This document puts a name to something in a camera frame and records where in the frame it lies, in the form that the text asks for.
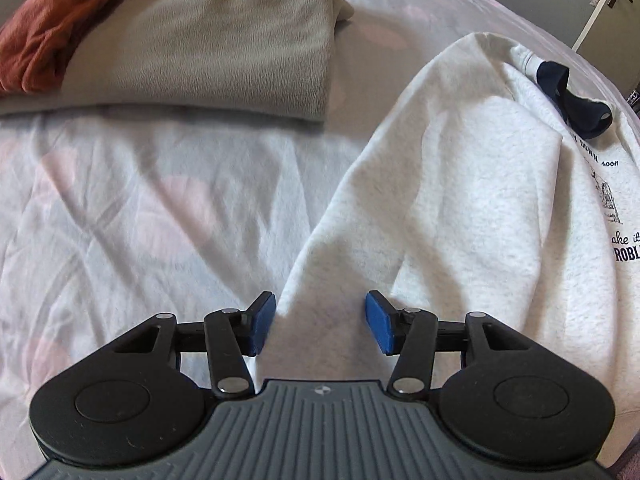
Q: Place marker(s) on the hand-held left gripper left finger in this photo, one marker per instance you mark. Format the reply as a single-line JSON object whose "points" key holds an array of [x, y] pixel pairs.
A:
{"points": [[262, 322]]}

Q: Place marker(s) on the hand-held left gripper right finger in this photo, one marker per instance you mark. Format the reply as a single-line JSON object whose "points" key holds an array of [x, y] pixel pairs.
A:
{"points": [[382, 322]]}

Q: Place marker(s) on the light grey printed sweatshirt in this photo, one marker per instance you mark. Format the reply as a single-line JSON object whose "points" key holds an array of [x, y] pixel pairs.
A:
{"points": [[475, 185]]}

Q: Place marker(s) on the bed with pink dotted sheet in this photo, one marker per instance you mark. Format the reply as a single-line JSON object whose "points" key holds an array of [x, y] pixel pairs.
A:
{"points": [[125, 200]]}

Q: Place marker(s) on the beige fleece garment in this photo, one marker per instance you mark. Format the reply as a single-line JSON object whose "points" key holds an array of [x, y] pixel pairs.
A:
{"points": [[200, 45]]}

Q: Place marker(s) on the navy blue inner garment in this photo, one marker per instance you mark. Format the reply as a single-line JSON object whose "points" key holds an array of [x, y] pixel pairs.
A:
{"points": [[575, 110]]}

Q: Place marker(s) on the rust orange garment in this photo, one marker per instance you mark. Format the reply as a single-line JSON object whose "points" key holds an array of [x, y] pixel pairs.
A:
{"points": [[60, 20]]}

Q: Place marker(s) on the cream door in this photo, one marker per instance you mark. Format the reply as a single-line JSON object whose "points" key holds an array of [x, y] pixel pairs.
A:
{"points": [[600, 10]]}

